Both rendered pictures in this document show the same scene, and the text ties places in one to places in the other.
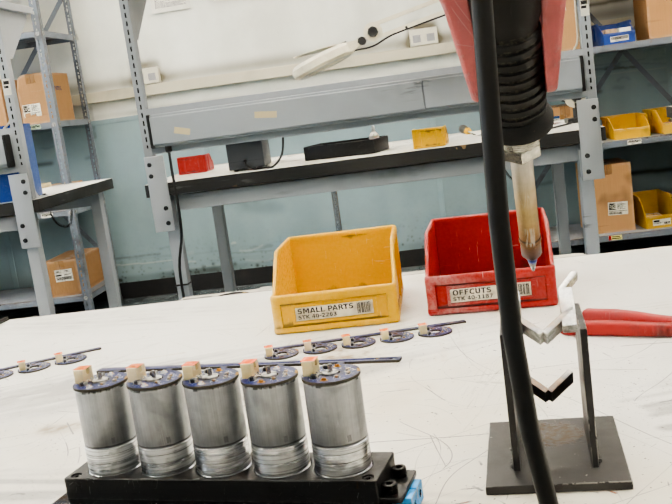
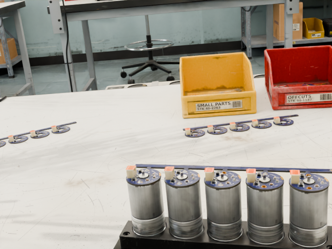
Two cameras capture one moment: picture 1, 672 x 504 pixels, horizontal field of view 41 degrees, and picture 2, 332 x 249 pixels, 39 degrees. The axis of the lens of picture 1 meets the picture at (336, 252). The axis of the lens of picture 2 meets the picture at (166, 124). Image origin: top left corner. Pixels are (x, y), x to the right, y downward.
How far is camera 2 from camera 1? 0.16 m
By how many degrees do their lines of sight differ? 11
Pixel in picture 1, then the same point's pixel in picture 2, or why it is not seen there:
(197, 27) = not seen: outside the picture
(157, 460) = (185, 228)
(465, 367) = (317, 149)
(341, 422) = (318, 214)
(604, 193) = not seen: hidden behind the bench
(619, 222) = (294, 34)
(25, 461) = (67, 208)
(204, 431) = (220, 214)
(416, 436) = not seen: hidden behind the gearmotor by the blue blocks
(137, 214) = (35, 20)
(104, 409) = (149, 196)
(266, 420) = (266, 210)
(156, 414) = (186, 201)
